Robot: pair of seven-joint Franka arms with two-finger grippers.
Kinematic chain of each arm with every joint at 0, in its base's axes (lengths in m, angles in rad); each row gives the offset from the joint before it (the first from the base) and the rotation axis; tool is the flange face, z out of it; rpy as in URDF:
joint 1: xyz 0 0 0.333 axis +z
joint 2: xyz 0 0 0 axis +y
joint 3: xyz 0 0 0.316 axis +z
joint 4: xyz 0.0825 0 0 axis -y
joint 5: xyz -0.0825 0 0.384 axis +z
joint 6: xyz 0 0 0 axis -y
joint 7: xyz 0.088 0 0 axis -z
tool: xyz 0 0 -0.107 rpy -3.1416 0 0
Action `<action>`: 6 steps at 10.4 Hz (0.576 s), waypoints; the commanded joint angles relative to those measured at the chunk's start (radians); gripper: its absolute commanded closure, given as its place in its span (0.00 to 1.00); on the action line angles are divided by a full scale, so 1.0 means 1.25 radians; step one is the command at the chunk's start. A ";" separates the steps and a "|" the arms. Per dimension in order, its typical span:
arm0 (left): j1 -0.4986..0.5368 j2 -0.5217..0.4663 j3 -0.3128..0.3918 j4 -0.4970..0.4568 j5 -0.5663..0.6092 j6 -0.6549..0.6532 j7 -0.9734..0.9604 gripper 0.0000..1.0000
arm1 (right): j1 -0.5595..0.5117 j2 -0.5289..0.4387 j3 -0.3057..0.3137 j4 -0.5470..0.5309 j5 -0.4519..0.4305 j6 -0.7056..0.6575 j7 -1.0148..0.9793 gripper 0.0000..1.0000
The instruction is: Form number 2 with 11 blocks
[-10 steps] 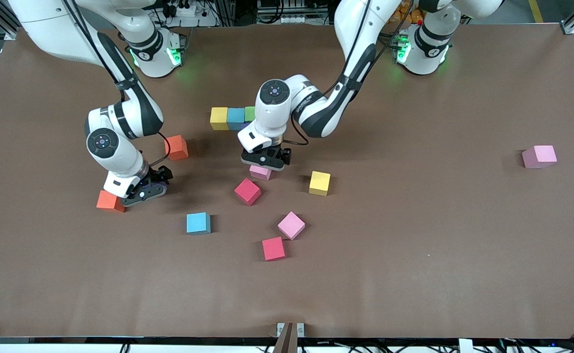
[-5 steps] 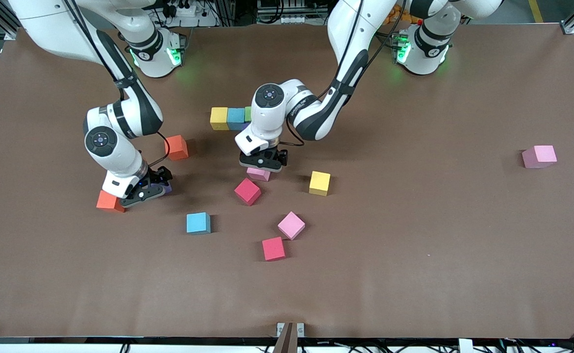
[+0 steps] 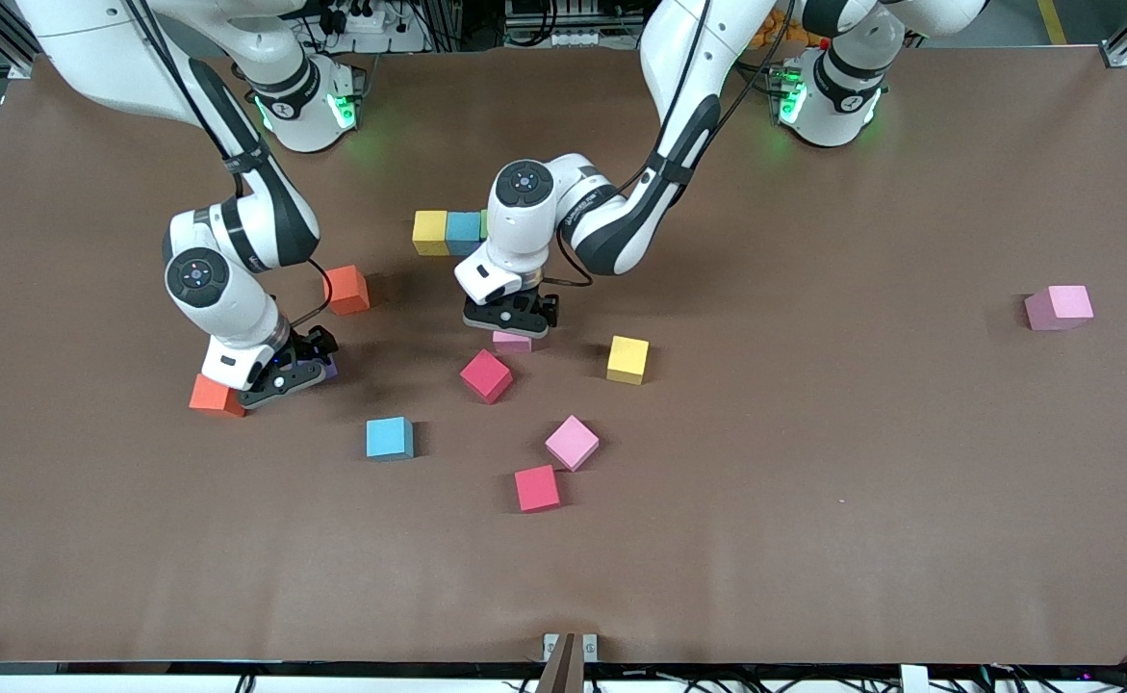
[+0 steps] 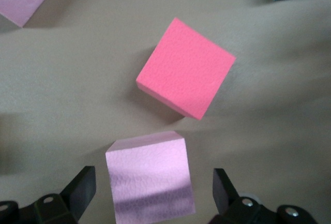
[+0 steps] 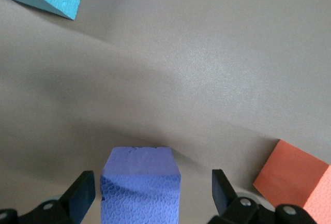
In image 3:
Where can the purple foam cube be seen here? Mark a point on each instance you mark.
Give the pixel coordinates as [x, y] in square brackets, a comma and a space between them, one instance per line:
[331, 369]

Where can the green foam cube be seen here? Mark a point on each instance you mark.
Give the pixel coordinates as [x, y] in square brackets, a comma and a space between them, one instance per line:
[484, 223]

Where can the pink foam cube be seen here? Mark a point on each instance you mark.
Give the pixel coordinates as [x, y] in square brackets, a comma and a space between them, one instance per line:
[512, 343]
[572, 443]

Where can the white power strip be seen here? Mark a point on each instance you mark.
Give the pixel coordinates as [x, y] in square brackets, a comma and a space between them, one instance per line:
[563, 37]
[361, 19]

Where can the red foam cube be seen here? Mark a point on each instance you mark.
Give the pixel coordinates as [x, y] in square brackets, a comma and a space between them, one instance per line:
[486, 375]
[536, 488]

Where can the pale mauve foam cube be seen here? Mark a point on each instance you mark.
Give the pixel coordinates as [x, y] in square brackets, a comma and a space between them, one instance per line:
[1059, 308]

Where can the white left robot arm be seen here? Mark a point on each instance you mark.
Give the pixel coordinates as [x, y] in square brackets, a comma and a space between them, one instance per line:
[525, 231]

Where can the yellow foam cube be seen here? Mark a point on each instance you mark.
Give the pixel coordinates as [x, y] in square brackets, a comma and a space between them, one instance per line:
[430, 233]
[627, 360]

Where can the cyan foam cube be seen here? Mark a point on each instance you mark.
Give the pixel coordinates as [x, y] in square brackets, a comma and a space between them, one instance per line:
[464, 231]
[390, 438]

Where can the orange foam cube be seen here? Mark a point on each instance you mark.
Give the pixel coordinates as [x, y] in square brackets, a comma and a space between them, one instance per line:
[209, 397]
[346, 291]

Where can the small metal bracket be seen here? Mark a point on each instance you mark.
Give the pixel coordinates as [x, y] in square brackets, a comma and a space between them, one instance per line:
[587, 647]

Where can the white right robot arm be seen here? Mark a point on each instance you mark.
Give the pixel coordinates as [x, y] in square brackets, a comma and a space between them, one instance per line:
[226, 308]

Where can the pile of orange packets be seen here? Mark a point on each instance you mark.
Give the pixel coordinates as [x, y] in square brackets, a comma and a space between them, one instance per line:
[784, 38]

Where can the small white box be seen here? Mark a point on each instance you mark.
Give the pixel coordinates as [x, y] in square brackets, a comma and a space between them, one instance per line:
[914, 680]

